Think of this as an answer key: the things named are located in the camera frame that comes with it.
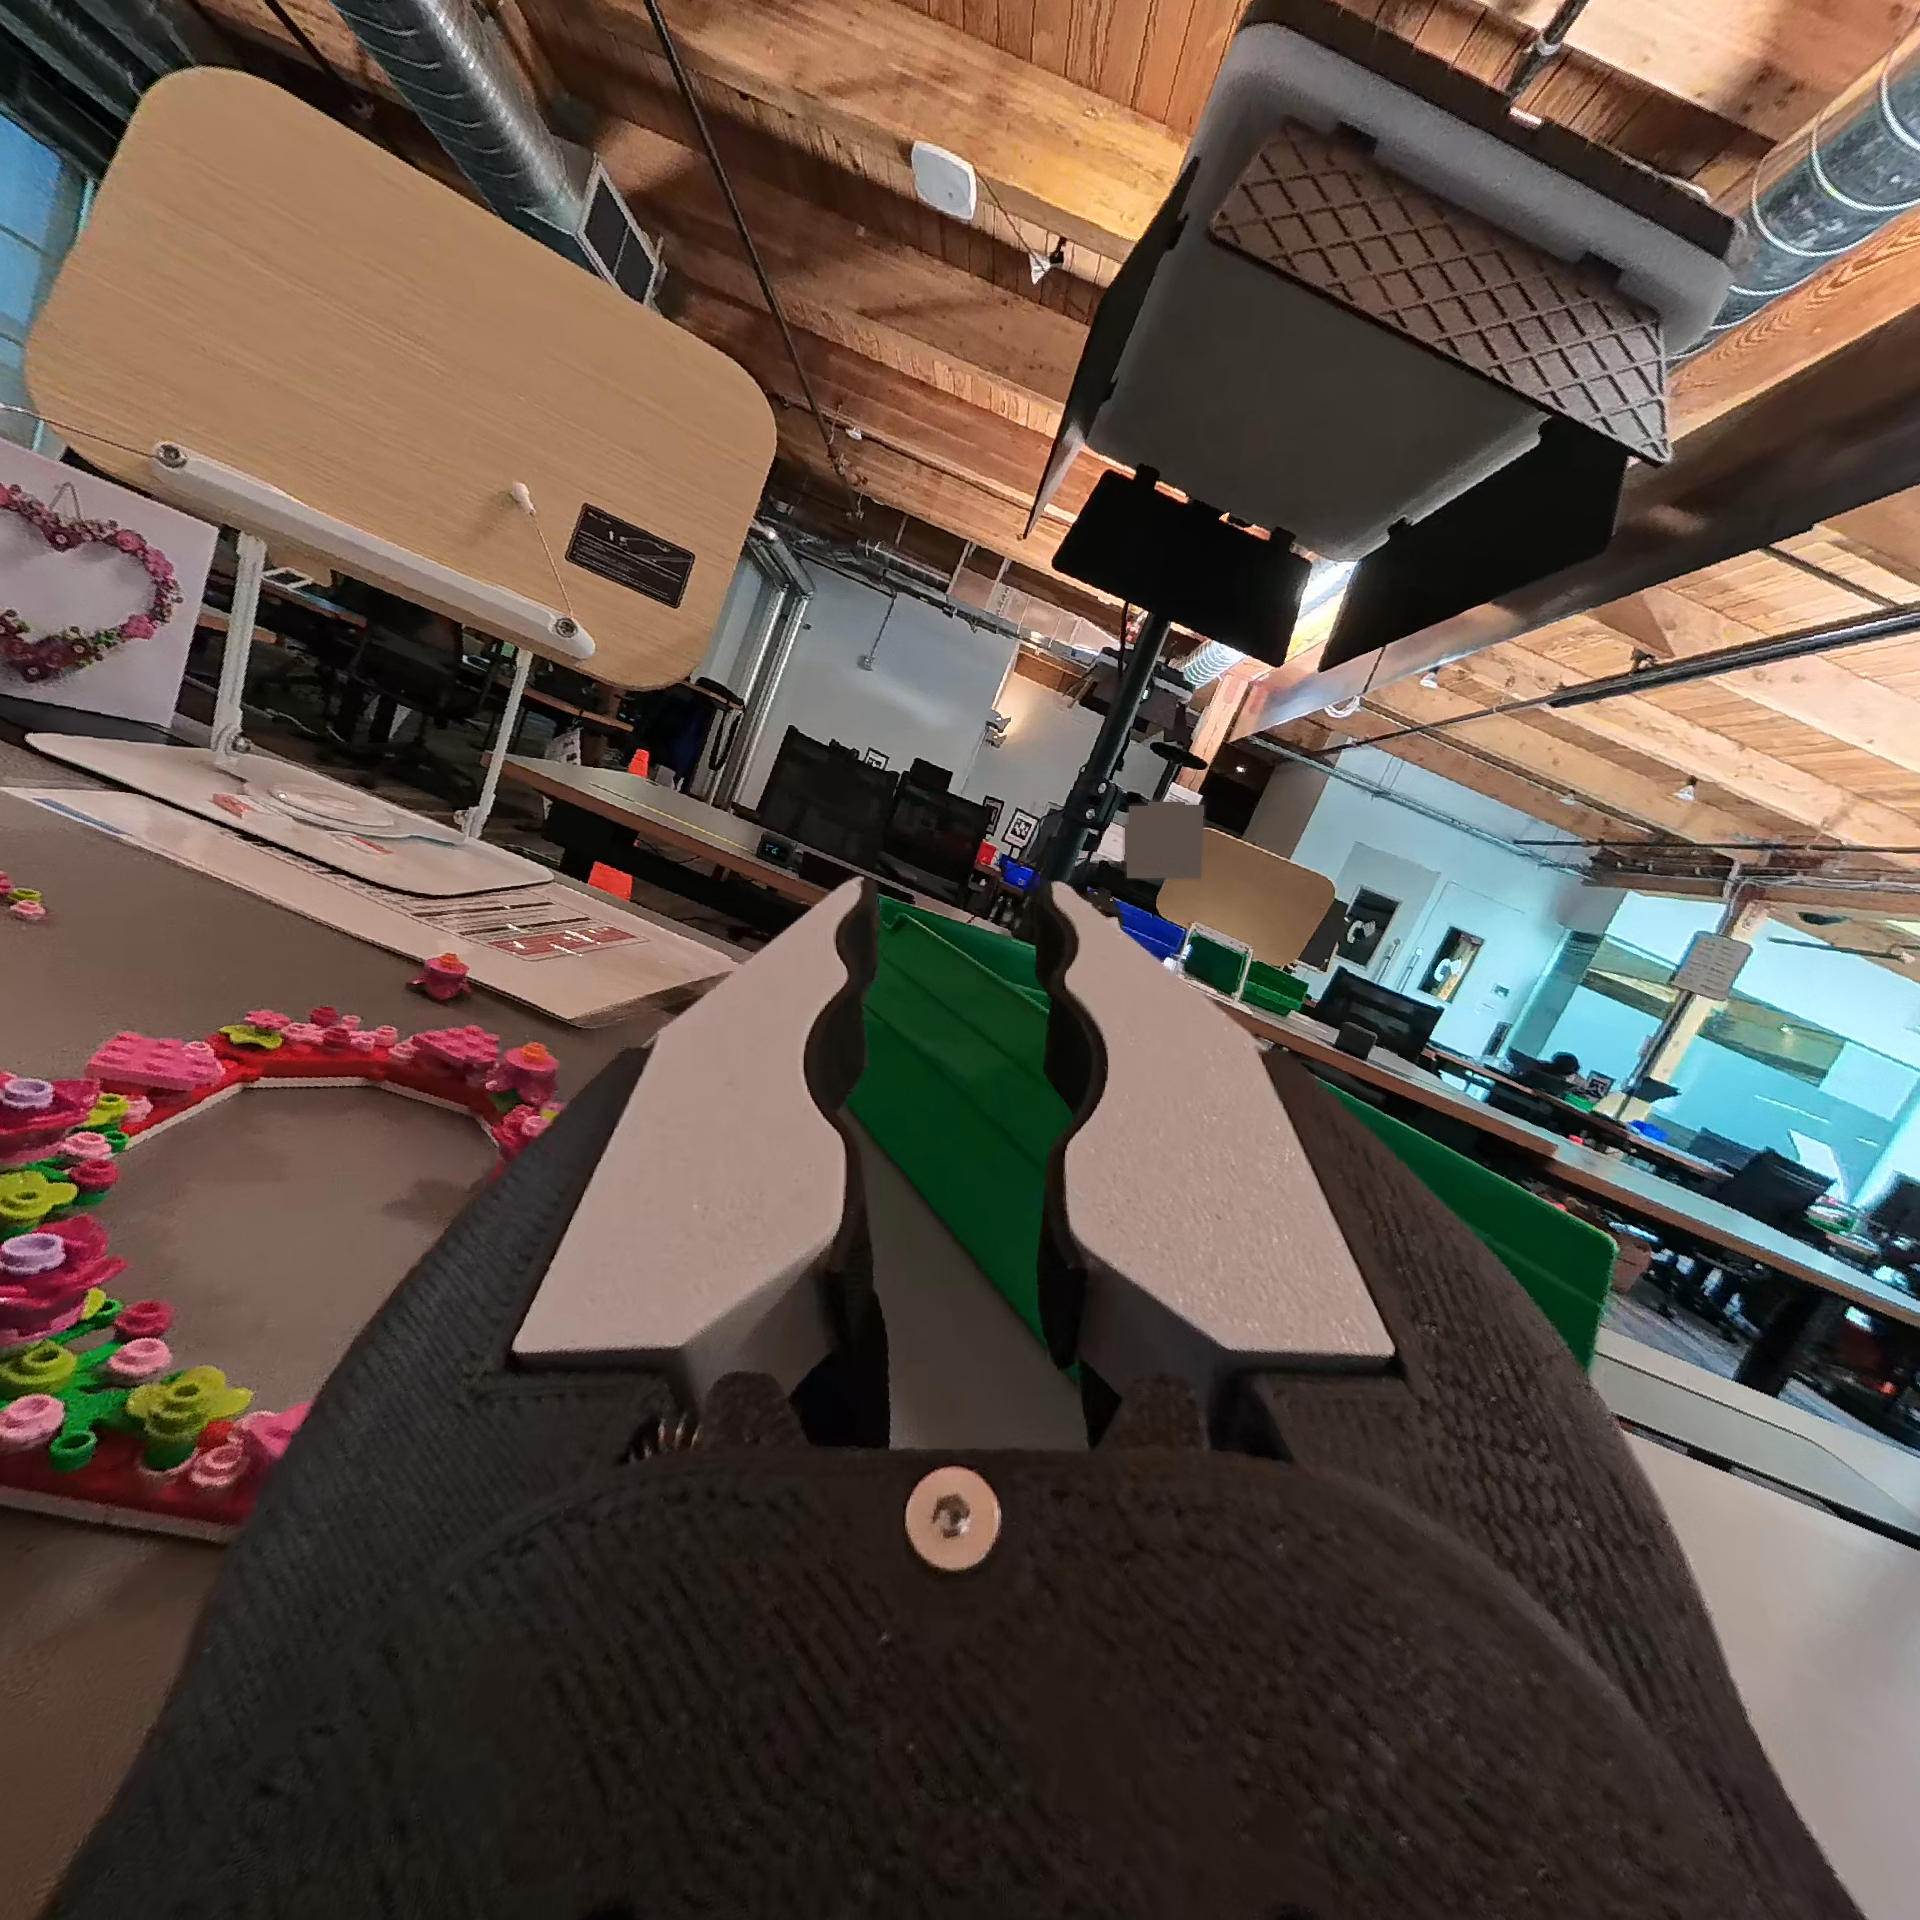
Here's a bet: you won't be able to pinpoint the green plastic bin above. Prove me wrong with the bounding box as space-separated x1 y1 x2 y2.
836 894 1623 1377

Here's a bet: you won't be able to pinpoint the wooden board on white stand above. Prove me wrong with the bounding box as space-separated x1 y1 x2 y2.
23 65 781 898

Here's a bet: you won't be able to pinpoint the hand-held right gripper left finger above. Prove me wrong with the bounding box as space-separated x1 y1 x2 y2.
507 877 899 1449

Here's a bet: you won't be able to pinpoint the small beige board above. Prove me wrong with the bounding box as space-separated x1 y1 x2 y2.
1151 829 1340 971

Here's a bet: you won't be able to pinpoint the laminated instruction sheet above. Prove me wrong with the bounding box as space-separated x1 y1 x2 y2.
28 785 740 1029

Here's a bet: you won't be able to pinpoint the grey studio light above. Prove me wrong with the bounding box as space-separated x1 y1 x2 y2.
1024 18 1736 671

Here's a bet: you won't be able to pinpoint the black equipment cases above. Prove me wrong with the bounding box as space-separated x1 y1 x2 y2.
755 725 1004 889

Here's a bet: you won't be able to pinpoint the black light stand pole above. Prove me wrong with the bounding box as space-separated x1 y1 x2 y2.
1031 612 1174 889

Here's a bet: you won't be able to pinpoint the red lego heart wreath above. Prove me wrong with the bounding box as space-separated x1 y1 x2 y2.
0 1007 567 1543

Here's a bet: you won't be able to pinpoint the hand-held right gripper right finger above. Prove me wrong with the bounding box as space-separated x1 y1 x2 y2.
1031 881 1400 1449

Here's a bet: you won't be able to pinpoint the yellow lego box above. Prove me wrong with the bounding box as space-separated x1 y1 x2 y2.
0 438 222 740

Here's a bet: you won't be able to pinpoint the black computer monitor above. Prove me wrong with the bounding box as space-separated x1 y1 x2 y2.
1302 965 1445 1063

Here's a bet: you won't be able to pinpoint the silver air duct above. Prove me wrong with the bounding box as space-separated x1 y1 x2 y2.
326 0 664 303
1677 27 1920 357

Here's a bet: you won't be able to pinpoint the magenta lego flower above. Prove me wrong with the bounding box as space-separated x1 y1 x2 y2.
0 1212 128 1347

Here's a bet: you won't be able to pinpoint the small green storage bins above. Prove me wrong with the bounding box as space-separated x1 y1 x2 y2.
1181 929 1310 1013

